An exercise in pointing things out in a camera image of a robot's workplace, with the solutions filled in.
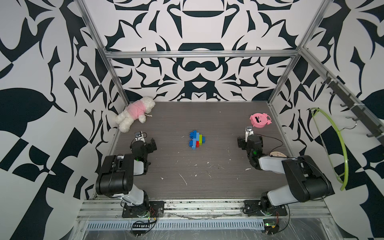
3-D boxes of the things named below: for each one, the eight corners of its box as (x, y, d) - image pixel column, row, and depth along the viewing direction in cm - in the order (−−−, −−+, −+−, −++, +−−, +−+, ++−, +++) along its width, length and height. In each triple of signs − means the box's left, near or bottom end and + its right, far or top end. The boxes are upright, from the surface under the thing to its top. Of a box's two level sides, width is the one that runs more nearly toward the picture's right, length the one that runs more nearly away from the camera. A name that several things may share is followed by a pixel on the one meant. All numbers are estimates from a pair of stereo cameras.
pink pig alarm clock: (252, 127, 108) (254, 124, 105) (249, 116, 114) (250, 113, 111) (270, 127, 108) (273, 124, 105) (266, 116, 114) (268, 113, 111)
